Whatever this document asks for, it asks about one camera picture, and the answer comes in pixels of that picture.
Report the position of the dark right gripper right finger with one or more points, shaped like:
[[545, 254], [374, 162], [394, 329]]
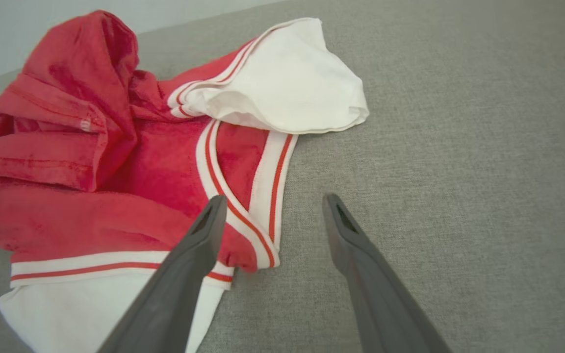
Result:
[[375, 294]]

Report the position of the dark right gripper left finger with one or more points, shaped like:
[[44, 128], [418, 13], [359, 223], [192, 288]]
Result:
[[179, 284]]

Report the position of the red jersey with white sleeves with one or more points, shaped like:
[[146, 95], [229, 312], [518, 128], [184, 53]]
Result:
[[155, 162]]

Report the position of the grey fabric sofa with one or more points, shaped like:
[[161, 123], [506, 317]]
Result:
[[459, 147]]

